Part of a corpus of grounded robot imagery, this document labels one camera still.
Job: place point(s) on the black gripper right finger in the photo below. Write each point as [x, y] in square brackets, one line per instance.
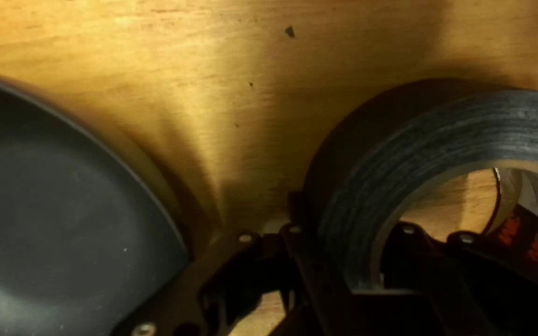
[444, 280]

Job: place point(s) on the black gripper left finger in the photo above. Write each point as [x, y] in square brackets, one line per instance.
[233, 273]

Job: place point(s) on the black masking tape roll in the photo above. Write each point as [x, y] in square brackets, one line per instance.
[407, 142]

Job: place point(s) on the black bowl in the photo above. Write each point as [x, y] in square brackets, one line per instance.
[52, 217]

